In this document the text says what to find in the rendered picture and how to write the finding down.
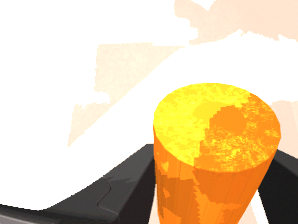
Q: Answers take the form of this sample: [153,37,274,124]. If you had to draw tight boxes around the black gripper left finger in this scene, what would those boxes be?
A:
[0,144,157,224]

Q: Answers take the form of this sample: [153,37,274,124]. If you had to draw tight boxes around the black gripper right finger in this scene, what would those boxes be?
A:
[257,149,298,224]

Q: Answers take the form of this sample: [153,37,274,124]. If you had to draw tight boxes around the orange knob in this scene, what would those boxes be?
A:
[153,83,281,224]

